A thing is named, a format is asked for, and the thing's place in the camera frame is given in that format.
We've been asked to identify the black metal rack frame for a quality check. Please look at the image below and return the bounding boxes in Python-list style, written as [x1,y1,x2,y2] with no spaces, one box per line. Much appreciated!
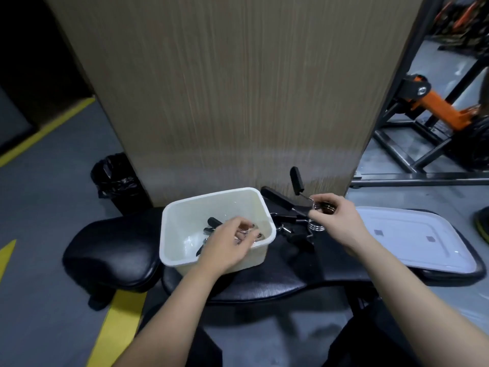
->
[351,0,489,188]

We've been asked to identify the orange gym equipment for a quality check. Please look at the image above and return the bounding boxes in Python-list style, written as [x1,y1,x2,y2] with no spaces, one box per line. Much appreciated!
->
[432,0,489,50]

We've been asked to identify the person's black trousers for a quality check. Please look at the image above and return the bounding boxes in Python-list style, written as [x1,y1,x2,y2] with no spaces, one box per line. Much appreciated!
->
[139,296,489,367]

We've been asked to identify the black trash bag bin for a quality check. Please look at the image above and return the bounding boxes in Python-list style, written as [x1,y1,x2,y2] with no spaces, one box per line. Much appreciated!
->
[90,152,150,215]

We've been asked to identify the black-handled spring barbell collar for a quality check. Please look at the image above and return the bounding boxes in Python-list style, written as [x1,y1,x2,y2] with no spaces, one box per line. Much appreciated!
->
[196,217,265,257]
[276,215,326,247]
[261,166,337,219]

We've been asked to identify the person's left hand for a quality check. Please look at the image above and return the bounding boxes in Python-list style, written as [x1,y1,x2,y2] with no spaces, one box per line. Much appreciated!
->
[196,216,255,279]

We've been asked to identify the black yellow-rimmed weight plate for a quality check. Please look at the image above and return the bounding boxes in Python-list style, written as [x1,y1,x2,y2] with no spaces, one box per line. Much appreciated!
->
[474,210,489,243]

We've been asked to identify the orange and black gym machine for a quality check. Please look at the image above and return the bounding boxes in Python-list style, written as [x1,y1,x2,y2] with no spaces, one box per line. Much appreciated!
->
[397,74,489,172]

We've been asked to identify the person's left forearm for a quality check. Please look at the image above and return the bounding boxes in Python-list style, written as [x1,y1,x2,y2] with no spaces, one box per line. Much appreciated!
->
[113,261,230,367]

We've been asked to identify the person's right hand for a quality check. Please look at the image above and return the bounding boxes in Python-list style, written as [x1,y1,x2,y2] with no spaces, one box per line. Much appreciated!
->
[308,194,368,257]

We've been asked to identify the person's right forearm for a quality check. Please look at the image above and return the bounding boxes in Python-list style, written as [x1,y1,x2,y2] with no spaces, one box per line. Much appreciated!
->
[342,234,489,367]

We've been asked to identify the white plastic bin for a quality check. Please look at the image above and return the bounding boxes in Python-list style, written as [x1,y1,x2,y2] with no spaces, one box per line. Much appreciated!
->
[159,187,277,278]

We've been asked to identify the small black bench pad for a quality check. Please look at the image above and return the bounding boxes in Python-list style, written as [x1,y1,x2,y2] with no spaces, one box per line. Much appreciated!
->
[62,207,166,295]

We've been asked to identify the long black bench pad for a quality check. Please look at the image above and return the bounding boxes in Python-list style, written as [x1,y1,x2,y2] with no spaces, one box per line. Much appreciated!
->
[160,207,486,305]

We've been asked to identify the white plastic bin lid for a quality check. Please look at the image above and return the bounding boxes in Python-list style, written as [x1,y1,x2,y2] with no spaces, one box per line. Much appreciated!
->
[355,206,478,274]

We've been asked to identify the wood-grain pillar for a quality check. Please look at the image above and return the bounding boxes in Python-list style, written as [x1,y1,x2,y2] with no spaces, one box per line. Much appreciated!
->
[42,0,425,208]

